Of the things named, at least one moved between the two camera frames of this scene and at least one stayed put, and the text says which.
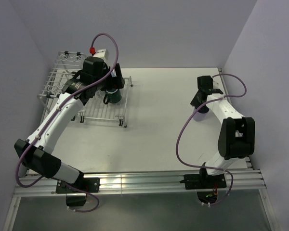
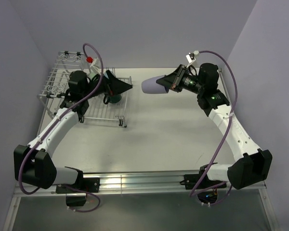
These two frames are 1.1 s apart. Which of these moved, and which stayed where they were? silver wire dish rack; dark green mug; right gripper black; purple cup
Moved: right gripper black; purple cup
Stayed: silver wire dish rack; dark green mug
